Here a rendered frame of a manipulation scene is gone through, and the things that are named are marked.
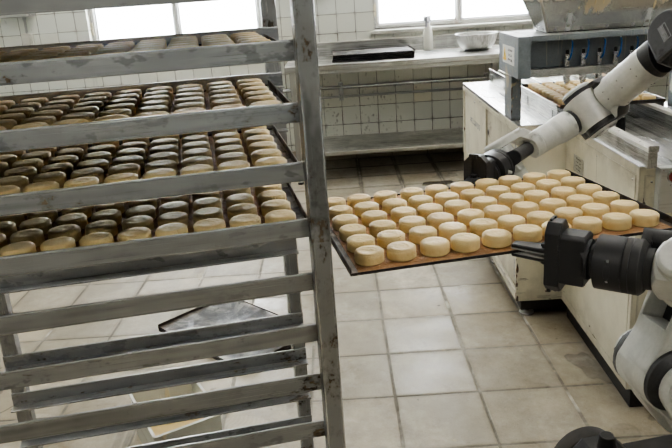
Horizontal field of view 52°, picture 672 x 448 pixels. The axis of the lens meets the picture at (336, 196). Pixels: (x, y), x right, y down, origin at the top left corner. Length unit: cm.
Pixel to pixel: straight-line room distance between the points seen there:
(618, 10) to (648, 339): 157
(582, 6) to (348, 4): 315
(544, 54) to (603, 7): 27
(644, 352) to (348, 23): 447
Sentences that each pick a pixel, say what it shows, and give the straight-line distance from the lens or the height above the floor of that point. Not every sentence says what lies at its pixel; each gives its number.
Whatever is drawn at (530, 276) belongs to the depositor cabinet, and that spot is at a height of 20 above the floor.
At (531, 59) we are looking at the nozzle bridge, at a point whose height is 108.
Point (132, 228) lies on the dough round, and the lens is 114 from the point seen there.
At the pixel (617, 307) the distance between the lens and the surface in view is 250.
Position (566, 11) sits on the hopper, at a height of 126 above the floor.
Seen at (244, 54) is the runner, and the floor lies 132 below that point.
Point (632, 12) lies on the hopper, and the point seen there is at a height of 124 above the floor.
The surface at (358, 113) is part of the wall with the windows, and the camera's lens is 585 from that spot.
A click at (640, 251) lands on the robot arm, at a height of 99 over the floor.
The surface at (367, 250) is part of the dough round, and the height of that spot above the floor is 98.
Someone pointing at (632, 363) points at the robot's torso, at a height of 57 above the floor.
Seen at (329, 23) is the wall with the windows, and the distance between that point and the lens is 576.
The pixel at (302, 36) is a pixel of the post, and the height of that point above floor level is 134.
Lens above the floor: 140
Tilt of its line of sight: 17 degrees down
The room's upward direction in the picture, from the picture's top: 4 degrees counter-clockwise
